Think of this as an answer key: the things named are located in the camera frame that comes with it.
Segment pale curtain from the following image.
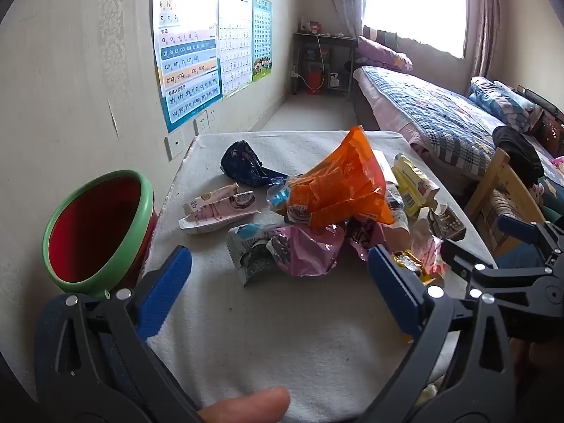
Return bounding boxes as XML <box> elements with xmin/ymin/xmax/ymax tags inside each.
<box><xmin>324</xmin><ymin>0</ymin><xmax>368</xmax><ymax>40</ymax></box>
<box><xmin>467</xmin><ymin>0</ymin><xmax>507</xmax><ymax>93</ymax></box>

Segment pink white wrapper dark oval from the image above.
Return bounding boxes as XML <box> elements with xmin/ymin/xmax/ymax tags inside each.
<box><xmin>178</xmin><ymin>190</ymin><xmax>260</xmax><ymax>235</ymax></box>

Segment blue bordered wall poster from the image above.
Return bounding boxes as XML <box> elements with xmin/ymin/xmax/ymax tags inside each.
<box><xmin>152</xmin><ymin>0</ymin><xmax>223</xmax><ymax>134</ymax></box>

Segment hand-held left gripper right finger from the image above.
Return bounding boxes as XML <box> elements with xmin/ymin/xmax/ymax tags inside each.
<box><xmin>368</xmin><ymin>245</ymin><xmax>517</xmax><ymax>423</ymax></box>

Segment pink foil wrapper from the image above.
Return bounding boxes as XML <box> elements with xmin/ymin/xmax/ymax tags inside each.
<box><xmin>266</xmin><ymin>225</ymin><xmax>349</xmax><ymax>277</ymax></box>

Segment wooden chair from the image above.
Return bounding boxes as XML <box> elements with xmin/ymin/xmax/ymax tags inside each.
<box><xmin>462</xmin><ymin>147</ymin><xmax>547</xmax><ymax>256</ymax></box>

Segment person's left hand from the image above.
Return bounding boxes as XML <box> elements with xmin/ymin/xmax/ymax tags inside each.
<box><xmin>198</xmin><ymin>387</ymin><xmax>292</xmax><ymax>423</ymax></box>

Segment dark side table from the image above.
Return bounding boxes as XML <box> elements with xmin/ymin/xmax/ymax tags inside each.
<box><xmin>292</xmin><ymin>31</ymin><xmax>358</xmax><ymax>100</ymax></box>

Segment bed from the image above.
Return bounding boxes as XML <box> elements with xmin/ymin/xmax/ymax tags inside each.
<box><xmin>352</xmin><ymin>65</ymin><xmax>564</xmax><ymax>195</ymax></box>

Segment bright window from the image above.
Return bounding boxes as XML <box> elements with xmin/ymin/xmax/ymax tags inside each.
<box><xmin>363</xmin><ymin>0</ymin><xmax>468</xmax><ymax>59</ymax></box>

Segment red bin with green rim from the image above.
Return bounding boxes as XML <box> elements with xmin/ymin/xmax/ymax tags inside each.
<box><xmin>42</xmin><ymin>170</ymin><xmax>159</xmax><ymax>299</ymax></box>

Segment white teal black wrapper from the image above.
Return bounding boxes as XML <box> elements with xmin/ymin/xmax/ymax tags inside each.
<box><xmin>226</xmin><ymin>224</ymin><xmax>283</xmax><ymax>287</ymax></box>

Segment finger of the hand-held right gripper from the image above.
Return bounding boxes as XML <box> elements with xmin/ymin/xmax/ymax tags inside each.
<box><xmin>497</xmin><ymin>215</ymin><xmax>564</xmax><ymax>266</ymax></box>
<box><xmin>442</xmin><ymin>239</ymin><xmax>553</xmax><ymax>296</ymax></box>

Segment orange snack bag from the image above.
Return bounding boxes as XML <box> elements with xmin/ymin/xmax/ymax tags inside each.
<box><xmin>266</xmin><ymin>126</ymin><xmax>396</xmax><ymax>230</ymax></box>

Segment white grid wall poster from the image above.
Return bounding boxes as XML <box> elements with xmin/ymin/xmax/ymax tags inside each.
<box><xmin>217</xmin><ymin>0</ymin><xmax>254</xmax><ymax>100</ymax></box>

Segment small yellow black wrapper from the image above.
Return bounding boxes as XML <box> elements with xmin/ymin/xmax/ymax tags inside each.
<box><xmin>394</xmin><ymin>250</ymin><xmax>437</xmax><ymax>285</ymax></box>

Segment person's right hand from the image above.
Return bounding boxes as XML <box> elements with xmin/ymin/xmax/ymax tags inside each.
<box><xmin>511</xmin><ymin>338</ymin><xmax>564</xmax><ymax>401</ymax></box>

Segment yellow white packet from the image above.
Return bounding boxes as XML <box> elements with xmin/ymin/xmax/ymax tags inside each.
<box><xmin>392</xmin><ymin>153</ymin><xmax>441</xmax><ymax>219</ymax></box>

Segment white tablecloth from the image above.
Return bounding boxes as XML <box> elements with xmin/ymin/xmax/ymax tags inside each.
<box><xmin>140</xmin><ymin>130</ymin><xmax>498</xmax><ymax>421</ymax></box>

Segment black cloth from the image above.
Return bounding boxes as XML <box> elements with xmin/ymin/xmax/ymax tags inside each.
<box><xmin>492</xmin><ymin>125</ymin><xmax>546</xmax><ymax>186</ymax></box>

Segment pink purple pillow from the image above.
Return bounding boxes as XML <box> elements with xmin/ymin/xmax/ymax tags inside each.
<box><xmin>355</xmin><ymin>35</ymin><xmax>414</xmax><ymax>72</ymax></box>

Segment crumpled white paper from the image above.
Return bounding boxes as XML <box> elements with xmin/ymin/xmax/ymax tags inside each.
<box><xmin>397</xmin><ymin>216</ymin><xmax>437</xmax><ymax>252</ymax></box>

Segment blue plaid quilt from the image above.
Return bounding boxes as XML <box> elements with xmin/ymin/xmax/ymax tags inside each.
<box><xmin>361</xmin><ymin>65</ymin><xmax>507</xmax><ymax>181</ymax></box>

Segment dark blue wrapper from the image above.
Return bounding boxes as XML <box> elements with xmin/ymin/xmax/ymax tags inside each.
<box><xmin>220</xmin><ymin>140</ymin><xmax>289</xmax><ymax>188</ymax></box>

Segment green bordered wall poster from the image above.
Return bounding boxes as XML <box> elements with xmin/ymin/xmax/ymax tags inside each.
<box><xmin>251</xmin><ymin>0</ymin><xmax>273</xmax><ymax>84</ymax></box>

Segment pale pink white wrapper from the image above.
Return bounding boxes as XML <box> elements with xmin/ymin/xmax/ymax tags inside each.
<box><xmin>414</xmin><ymin>235</ymin><xmax>447</xmax><ymax>278</ymax></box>

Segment folded blue patterned quilts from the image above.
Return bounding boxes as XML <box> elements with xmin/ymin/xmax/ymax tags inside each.
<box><xmin>468</xmin><ymin>76</ymin><xmax>545</xmax><ymax>133</ymax></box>

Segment small red bucket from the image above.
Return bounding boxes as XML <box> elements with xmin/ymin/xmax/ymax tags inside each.
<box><xmin>307</xmin><ymin>64</ymin><xmax>324</xmax><ymax>94</ymax></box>

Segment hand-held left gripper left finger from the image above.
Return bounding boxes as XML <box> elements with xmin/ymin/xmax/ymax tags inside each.
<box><xmin>34</xmin><ymin>245</ymin><xmax>208</xmax><ymax>423</ymax></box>

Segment white wall plate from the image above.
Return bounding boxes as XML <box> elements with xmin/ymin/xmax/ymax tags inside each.
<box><xmin>165</xmin><ymin>129</ymin><xmax>185</xmax><ymax>161</ymax></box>

